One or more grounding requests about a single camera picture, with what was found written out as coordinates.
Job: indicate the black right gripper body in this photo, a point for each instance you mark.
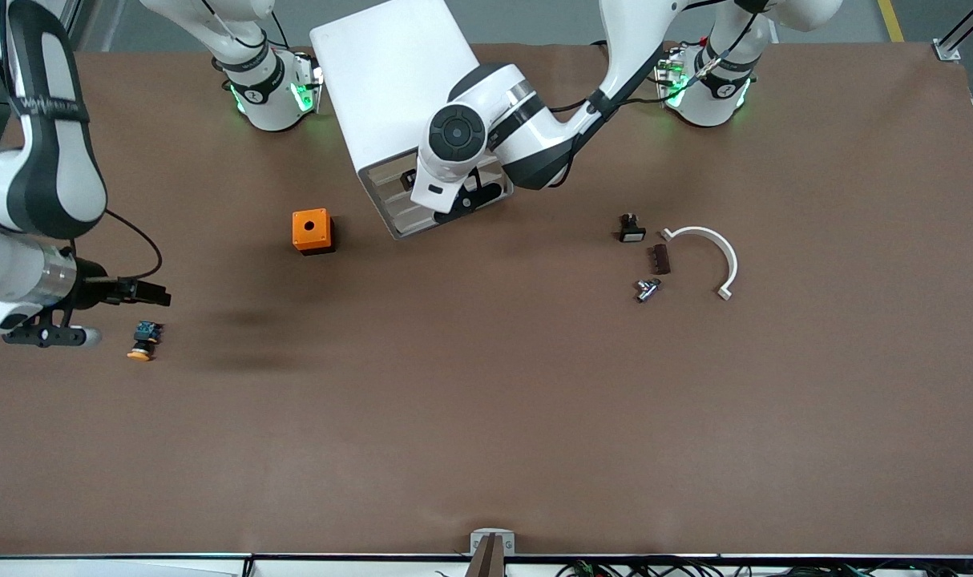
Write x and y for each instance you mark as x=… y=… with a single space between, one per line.
x=102 y=292

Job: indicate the orange and blue pushbutton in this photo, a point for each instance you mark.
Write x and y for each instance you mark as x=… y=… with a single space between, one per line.
x=143 y=340

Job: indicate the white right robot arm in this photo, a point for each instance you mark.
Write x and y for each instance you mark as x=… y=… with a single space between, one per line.
x=54 y=184

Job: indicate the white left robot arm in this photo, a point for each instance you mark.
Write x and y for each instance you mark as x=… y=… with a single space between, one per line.
x=534 y=128

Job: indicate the orange box with hole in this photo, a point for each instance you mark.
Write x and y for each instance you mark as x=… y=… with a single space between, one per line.
x=312 y=231

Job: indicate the black pushbutton white square cap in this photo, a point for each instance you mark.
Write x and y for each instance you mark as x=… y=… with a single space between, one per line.
x=631 y=232

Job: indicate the dark brown plastic piece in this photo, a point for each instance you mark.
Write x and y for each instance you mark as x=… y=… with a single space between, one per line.
x=659 y=260

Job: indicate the chrome tee valve fitting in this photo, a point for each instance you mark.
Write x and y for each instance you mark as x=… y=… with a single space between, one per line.
x=647 y=290

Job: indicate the white flat panel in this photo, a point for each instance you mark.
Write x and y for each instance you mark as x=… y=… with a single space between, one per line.
x=94 y=570

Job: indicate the silver table edge bracket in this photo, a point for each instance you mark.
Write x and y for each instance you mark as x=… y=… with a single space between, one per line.
x=478 y=538

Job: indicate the aluminium profile post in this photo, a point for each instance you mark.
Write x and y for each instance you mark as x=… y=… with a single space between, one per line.
x=947 y=50

